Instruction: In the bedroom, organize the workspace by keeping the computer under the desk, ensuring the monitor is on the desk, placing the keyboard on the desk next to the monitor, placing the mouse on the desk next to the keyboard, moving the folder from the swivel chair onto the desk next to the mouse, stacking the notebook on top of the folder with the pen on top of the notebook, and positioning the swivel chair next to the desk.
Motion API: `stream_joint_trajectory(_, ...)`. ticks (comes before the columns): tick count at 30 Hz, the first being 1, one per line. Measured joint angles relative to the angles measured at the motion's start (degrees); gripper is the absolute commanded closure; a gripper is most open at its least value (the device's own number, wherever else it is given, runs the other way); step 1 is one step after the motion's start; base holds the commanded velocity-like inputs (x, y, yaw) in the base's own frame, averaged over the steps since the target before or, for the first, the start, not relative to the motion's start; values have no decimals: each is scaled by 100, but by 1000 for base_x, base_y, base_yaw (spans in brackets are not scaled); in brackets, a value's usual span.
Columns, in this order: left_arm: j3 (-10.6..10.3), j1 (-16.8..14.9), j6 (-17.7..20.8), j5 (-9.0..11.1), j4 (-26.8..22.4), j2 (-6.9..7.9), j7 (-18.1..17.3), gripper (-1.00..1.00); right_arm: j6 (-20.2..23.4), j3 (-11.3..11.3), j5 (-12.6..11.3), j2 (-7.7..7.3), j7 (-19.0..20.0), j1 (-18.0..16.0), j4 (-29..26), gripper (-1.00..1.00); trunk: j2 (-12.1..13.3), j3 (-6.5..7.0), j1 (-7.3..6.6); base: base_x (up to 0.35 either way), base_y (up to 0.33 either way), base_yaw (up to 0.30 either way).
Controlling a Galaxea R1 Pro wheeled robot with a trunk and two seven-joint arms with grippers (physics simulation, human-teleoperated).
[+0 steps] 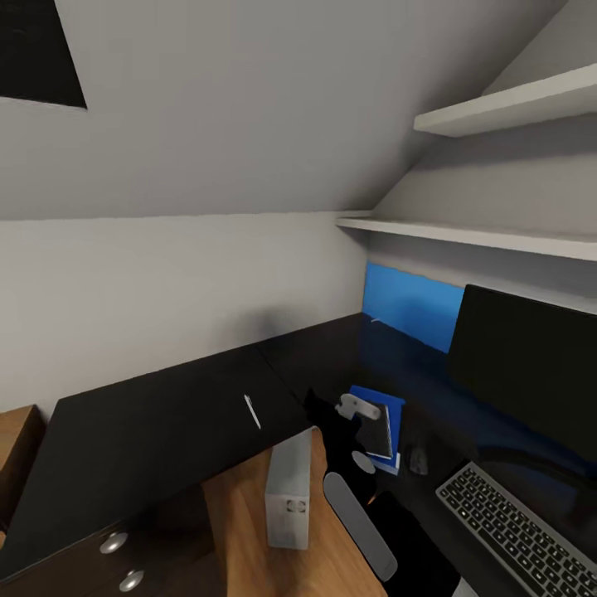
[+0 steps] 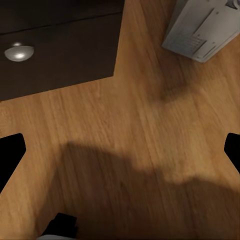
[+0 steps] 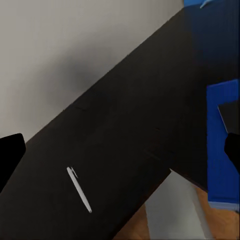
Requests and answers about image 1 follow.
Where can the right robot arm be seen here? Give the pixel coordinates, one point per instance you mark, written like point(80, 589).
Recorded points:
point(393, 543)

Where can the mouse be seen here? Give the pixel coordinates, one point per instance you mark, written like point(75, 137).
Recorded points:
point(416, 460)

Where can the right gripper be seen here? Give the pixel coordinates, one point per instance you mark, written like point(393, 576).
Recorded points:
point(323, 415)

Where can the desktop computer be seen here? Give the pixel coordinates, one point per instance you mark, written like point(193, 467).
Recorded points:
point(287, 492)

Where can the notebook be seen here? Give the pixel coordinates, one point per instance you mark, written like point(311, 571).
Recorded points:
point(374, 434)

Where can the folder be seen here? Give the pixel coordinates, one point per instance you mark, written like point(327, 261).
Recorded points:
point(396, 408)

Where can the keyboard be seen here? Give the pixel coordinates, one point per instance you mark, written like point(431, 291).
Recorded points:
point(538, 557)

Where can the monitor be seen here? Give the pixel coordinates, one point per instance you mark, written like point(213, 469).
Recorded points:
point(535, 362)

